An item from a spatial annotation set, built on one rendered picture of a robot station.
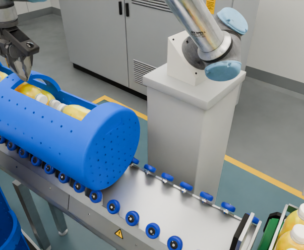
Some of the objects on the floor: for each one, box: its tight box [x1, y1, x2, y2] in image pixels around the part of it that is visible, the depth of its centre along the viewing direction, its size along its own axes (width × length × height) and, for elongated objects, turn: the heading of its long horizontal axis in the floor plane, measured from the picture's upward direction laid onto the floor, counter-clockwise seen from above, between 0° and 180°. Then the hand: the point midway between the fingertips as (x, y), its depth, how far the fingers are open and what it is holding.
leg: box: [48, 202, 68, 236], centre depth 172 cm, size 6×6×63 cm
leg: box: [12, 180, 51, 250], centre depth 163 cm, size 6×6×63 cm
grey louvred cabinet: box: [59, 0, 260, 111], centre depth 301 cm, size 54×215×145 cm, turn 50°
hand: (26, 78), depth 102 cm, fingers closed, pressing on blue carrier
